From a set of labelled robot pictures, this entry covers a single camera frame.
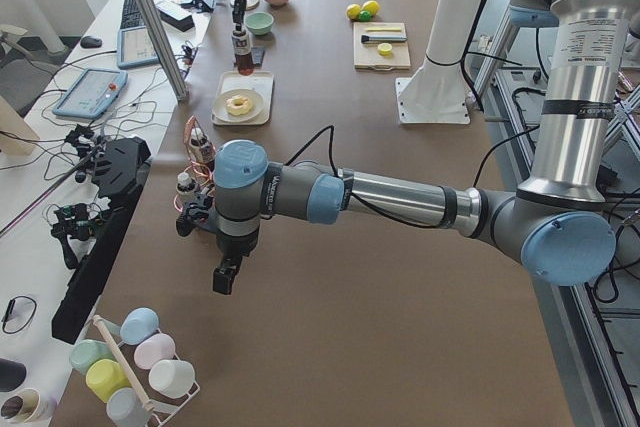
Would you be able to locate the tea bottle top rack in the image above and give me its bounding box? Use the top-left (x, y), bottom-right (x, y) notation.
top-left (231, 29), bottom-right (254, 76)

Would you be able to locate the cream tray with bear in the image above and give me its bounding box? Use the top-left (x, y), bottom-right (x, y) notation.
top-left (211, 71), bottom-right (274, 126)

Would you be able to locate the tea bottle lower right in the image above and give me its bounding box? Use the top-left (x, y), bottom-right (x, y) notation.
top-left (176, 172), bottom-right (200, 204)

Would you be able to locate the tea bottle lower left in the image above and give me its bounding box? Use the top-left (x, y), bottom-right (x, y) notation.
top-left (189, 127), bottom-right (215, 171)

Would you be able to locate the mint green bowl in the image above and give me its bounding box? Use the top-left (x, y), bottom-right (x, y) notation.
top-left (245, 12), bottom-right (274, 36)

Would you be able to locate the grey folded cloth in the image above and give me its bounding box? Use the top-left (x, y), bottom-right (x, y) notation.
top-left (251, 46), bottom-right (265, 67)

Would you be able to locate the blue cup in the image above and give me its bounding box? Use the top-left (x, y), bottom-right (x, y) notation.
top-left (120, 307), bottom-right (159, 345)

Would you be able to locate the pink cup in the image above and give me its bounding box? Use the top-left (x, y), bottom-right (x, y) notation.
top-left (134, 333), bottom-right (176, 370)

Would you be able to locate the glazed donut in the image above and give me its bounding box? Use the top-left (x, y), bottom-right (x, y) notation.
top-left (225, 95), bottom-right (254, 117)

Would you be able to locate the white round plate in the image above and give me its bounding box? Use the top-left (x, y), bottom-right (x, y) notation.
top-left (213, 88), bottom-right (264, 123)

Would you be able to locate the black keyboard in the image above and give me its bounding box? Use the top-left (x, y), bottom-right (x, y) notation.
top-left (120, 0), bottom-right (145, 29)

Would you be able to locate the white cup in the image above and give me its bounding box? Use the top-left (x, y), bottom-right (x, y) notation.
top-left (149, 359), bottom-right (195, 399)

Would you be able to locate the blue teach pendant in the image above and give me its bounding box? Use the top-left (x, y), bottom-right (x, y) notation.
top-left (116, 26), bottom-right (159, 70)
top-left (52, 68), bottom-right (128, 120)

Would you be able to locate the lower yellow lemon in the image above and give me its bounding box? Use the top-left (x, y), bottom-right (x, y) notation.
top-left (346, 4), bottom-right (362, 20)

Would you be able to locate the yellow lemon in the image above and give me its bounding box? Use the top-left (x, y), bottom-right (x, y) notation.
top-left (346, 4), bottom-right (362, 20)
top-left (361, 0), bottom-right (380, 17)

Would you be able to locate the white cup rack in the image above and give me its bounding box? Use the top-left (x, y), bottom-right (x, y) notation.
top-left (86, 315), bottom-right (201, 426)

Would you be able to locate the green lime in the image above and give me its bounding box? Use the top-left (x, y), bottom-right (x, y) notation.
top-left (358, 10), bottom-right (372, 22)

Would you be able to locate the steel muddler black tip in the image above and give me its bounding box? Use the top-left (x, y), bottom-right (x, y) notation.
top-left (360, 34), bottom-right (407, 44)

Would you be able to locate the yellow plastic knife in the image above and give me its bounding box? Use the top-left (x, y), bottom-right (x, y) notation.
top-left (365, 26), bottom-right (403, 33)

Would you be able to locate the upper yellow lemon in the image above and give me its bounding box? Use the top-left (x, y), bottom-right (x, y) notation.
top-left (361, 0), bottom-right (380, 17)

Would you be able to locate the wooden cutting board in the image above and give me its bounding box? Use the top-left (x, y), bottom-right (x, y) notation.
top-left (353, 22), bottom-right (411, 70)

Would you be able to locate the yellow cup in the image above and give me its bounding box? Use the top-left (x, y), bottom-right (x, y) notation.
top-left (85, 359), bottom-right (131, 403)

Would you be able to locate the half lemon slice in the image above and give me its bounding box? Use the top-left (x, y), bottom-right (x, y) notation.
top-left (377, 43), bottom-right (393, 57)

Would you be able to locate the black computer mouse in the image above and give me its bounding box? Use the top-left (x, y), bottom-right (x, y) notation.
top-left (80, 36), bottom-right (103, 49)

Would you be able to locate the green cup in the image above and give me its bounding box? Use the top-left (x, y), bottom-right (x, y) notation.
top-left (69, 339), bottom-right (114, 375)

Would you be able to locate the grey cup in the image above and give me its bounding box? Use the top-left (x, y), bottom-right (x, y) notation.
top-left (106, 387), bottom-right (151, 427)

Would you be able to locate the aluminium frame post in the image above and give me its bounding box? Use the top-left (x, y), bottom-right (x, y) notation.
top-left (136, 0), bottom-right (189, 102)

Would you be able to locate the copper wire bottle rack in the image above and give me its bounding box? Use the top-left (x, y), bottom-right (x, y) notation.
top-left (173, 116), bottom-right (215, 213)

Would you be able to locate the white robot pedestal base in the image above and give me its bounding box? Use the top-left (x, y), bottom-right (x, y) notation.
top-left (396, 0), bottom-right (482, 125)

